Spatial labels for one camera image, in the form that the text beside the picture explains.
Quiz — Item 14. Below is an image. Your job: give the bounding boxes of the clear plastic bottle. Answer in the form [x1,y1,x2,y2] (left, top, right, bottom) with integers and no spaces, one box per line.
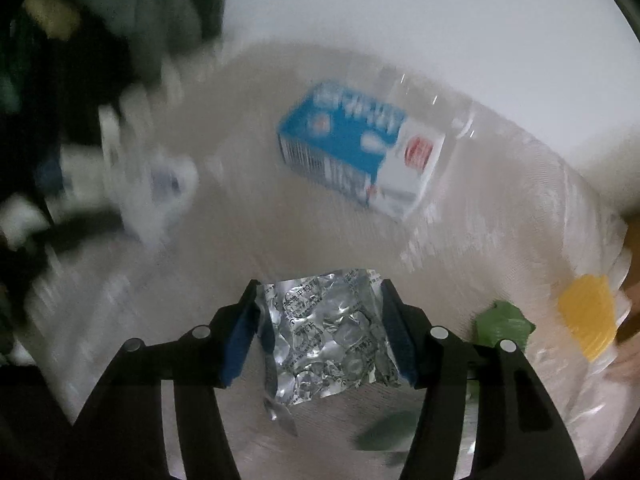
[377,65,483,143]

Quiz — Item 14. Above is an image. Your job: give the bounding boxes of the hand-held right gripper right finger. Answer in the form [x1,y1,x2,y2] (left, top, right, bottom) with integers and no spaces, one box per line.
[372,277,586,480]

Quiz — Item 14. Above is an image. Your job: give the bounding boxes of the dark cloth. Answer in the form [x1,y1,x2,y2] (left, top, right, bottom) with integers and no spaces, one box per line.
[0,0,227,116]

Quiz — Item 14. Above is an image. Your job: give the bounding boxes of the green crumpled wrapper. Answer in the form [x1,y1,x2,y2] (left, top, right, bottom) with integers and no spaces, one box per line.
[472,300,537,348]

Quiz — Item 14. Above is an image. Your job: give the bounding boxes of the white crumpled paper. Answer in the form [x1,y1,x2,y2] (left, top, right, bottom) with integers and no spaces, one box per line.
[99,102,202,248]

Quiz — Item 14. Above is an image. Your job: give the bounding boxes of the blue and white carton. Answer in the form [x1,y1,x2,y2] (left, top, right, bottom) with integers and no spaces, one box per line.
[276,80,447,222]

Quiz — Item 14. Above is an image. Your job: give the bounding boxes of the beige fringed blanket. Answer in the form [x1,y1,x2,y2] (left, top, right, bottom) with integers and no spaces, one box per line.
[15,40,632,480]

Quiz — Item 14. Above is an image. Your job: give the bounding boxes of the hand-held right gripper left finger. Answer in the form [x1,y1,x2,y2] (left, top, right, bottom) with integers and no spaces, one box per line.
[55,279,262,480]

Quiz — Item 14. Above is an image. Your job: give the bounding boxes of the silver foil blister pack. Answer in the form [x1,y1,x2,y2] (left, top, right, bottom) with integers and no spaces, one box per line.
[257,269,402,423]

